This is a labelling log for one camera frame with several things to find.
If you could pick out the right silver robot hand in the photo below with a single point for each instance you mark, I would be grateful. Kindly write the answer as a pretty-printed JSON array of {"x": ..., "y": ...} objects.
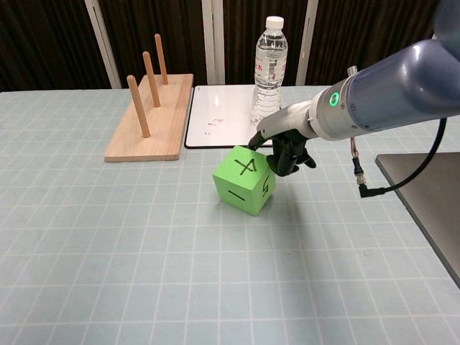
[{"x": 284, "y": 116}]

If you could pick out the green cube with numbers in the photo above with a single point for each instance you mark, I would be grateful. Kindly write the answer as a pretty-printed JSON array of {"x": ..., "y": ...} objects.
[{"x": 240, "y": 187}]

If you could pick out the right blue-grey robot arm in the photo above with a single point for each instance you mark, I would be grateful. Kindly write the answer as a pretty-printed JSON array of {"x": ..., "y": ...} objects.
[{"x": 388, "y": 93}]

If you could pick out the light green gridded cutting mat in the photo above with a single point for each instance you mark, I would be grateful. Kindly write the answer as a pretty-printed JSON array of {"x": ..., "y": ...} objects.
[{"x": 143, "y": 269}]

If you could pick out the clear plastic water bottle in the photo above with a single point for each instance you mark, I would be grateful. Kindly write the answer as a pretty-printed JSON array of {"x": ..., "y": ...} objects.
[{"x": 269, "y": 72}]

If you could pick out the white dry-erase board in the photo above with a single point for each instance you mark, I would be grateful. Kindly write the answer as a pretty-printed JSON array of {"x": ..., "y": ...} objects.
[{"x": 223, "y": 115}]

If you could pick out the wooden board with three pegs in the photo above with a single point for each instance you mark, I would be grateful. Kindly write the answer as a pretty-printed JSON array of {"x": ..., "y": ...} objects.
[{"x": 154, "y": 133}]

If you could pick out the grey closed laptop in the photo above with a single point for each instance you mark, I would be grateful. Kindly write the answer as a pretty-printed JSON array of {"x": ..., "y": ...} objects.
[{"x": 431, "y": 187}]

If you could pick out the white partition frame post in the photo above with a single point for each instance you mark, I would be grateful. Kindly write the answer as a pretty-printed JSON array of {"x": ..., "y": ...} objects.
[
  {"x": 102, "y": 43},
  {"x": 212, "y": 39},
  {"x": 307, "y": 43}
]

